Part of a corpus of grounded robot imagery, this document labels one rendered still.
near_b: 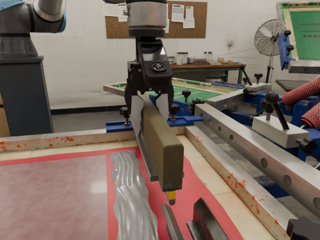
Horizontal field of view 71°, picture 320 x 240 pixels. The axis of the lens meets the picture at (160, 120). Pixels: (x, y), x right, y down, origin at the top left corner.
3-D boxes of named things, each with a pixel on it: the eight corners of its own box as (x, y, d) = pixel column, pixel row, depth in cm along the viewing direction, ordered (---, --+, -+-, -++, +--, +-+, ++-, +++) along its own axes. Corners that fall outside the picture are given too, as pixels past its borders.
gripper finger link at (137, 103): (136, 127, 53) (142, 89, 51) (140, 137, 48) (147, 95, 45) (123, 126, 52) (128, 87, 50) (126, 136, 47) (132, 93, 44)
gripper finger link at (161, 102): (166, 123, 55) (160, 86, 51) (173, 132, 49) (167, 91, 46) (154, 126, 54) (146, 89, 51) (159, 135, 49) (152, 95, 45)
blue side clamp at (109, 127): (107, 146, 74) (105, 127, 72) (107, 140, 79) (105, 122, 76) (193, 138, 81) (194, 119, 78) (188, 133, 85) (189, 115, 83)
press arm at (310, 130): (270, 161, 55) (274, 143, 53) (255, 150, 60) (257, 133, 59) (328, 154, 59) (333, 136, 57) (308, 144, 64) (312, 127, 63)
